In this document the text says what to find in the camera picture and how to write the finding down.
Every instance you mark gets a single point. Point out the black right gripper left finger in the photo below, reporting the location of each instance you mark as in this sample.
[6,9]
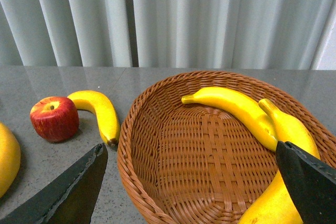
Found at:
[71,197]

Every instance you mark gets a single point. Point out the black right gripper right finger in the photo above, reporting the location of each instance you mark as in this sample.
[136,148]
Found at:
[309,182]

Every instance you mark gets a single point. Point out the large yellow banana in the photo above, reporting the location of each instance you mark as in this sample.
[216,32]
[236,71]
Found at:
[10,158]

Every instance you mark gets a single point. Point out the red apple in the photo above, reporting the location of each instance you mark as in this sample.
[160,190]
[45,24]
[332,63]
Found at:
[55,119]

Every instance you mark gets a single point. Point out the yellow banana in basket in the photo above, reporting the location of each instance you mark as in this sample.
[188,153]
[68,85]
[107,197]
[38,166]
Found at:
[242,107]

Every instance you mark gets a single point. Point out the right brown wicker basket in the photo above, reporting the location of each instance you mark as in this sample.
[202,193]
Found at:
[197,164]

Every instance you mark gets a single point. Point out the white pleated curtain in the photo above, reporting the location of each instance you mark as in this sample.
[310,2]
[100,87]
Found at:
[244,34]

